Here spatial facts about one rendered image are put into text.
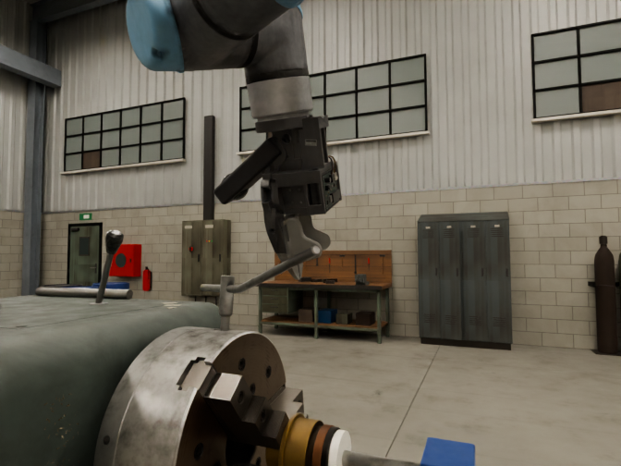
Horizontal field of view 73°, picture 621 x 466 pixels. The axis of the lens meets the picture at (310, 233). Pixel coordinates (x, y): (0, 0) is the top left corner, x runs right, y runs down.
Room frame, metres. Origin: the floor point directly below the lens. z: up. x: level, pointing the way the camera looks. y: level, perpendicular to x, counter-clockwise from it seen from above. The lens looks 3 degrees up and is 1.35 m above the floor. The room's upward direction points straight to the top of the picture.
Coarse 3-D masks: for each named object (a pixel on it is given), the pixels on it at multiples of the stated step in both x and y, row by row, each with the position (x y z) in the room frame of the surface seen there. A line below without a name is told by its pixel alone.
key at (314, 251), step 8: (312, 248) 0.49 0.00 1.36; (296, 256) 0.52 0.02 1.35; (304, 256) 0.50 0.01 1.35; (312, 256) 0.50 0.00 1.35; (280, 264) 0.54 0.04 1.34; (288, 264) 0.53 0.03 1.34; (296, 264) 0.52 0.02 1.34; (264, 272) 0.58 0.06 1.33; (272, 272) 0.56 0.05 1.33; (280, 272) 0.55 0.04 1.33; (248, 280) 0.61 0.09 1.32; (256, 280) 0.59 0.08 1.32; (264, 280) 0.58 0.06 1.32; (208, 288) 0.72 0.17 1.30; (216, 288) 0.69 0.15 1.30; (232, 288) 0.65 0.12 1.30; (240, 288) 0.63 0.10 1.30; (248, 288) 0.62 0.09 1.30
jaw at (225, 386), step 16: (192, 368) 0.57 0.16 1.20; (208, 368) 0.56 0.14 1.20; (192, 384) 0.55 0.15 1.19; (208, 384) 0.56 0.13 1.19; (224, 384) 0.55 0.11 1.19; (240, 384) 0.55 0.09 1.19; (208, 400) 0.55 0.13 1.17; (224, 400) 0.54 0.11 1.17; (240, 400) 0.56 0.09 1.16; (256, 400) 0.58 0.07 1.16; (224, 416) 0.56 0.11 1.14; (240, 416) 0.56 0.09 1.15; (256, 416) 0.56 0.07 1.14; (272, 416) 0.59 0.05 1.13; (240, 432) 0.58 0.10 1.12; (256, 432) 0.57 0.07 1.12; (272, 432) 0.57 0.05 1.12
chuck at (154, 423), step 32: (192, 352) 0.59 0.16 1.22; (224, 352) 0.59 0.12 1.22; (256, 352) 0.67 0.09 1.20; (160, 384) 0.55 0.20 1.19; (256, 384) 0.67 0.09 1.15; (128, 416) 0.54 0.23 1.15; (160, 416) 0.53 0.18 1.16; (192, 416) 0.53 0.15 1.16; (128, 448) 0.52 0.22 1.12; (160, 448) 0.51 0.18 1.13; (192, 448) 0.53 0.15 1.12; (224, 448) 0.59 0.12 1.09; (256, 448) 0.68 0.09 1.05
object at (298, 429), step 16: (288, 432) 0.58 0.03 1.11; (304, 432) 0.58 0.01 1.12; (320, 432) 0.58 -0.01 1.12; (272, 448) 0.59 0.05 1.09; (288, 448) 0.57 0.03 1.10; (304, 448) 0.56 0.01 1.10; (320, 448) 0.56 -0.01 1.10; (272, 464) 0.59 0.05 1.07; (288, 464) 0.57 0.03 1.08; (304, 464) 0.56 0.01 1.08; (320, 464) 0.55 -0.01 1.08
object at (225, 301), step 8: (224, 280) 0.67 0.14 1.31; (232, 280) 0.67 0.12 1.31; (224, 288) 0.67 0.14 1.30; (224, 296) 0.66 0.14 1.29; (232, 296) 0.67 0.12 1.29; (224, 304) 0.66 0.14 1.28; (232, 304) 0.67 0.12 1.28; (224, 312) 0.66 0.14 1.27; (232, 312) 0.67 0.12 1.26; (224, 320) 0.67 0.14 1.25; (224, 328) 0.66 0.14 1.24
